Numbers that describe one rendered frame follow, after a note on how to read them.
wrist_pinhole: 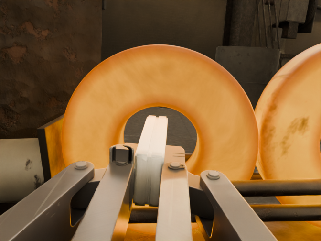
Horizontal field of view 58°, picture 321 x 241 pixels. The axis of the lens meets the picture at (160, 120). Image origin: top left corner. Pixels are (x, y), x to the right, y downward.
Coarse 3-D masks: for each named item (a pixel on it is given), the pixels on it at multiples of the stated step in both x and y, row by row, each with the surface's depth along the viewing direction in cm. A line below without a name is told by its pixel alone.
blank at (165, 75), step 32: (128, 64) 21; (160, 64) 21; (192, 64) 21; (96, 96) 21; (128, 96) 21; (160, 96) 21; (192, 96) 21; (224, 96) 21; (64, 128) 22; (96, 128) 22; (224, 128) 22; (256, 128) 22; (64, 160) 23; (96, 160) 23; (192, 160) 24; (224, 160) 22; (256, 160) 22; (128, 224) 24; (192, 224) 23
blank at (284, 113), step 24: (312, 48) 22; (288, 72) 21; (312, 72) 20; (264, 96) 23; (288, 96) 21; (312, 96) 21; (264, 120) 22; (288, 120) 21; (312, 120) 21; (264, 144) 22; (288, 144) 22; (312, 144) 22; (264, 168) 22; (288, 168) 22; (312, 168) 22
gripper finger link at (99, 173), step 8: (128, 144) 18; (136, 144) 18; (104, 168) 15; (96, 176) 14; (88, 184) 13; (96, 184) 13; (80, 192) 13; (88, 192) 13; (72, 200) 14; (80, 200) 14; (88, 200) 14; (80, 208) 14
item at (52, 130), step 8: (56, 120) 22; (40, 128) 20; (48, 128) 21; (56, 128) 22; (40, 136) 20; (48, 136) 21; (56, 136) 22; (40, 144) 20; (48, 144) 21; (56, 144) 22; (40, 152) 20; (48, 152) 20; (56, 152) 22; (48, 160) 21; (56, 160) 22; (48, 168) 21; (56, 168) 22; (48, 176) 21
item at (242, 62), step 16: (224, 48) 257; (240, 48) 247; (256, 48) 244; (272, 48) 248; (224, 64) 259; (240, 64) 249; (256, 64) 246; (272, 64) 251; (240, 80) 251; (256, 80) 249; (256, 96) 253
